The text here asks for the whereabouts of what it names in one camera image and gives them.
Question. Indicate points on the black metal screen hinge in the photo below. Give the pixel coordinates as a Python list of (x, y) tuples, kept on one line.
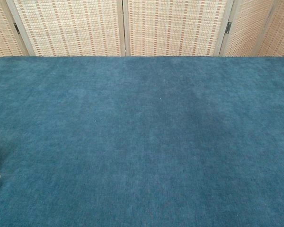
[(228, 29), (16, 28)]

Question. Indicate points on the blue velvet table cloth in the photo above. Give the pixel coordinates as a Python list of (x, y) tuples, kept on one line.
[(142, 146)]

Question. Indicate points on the woven folding screen panel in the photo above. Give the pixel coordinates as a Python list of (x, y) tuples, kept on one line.
[(1, 30), (248, 28), (68, 26), (177, 26), (280, 35)]

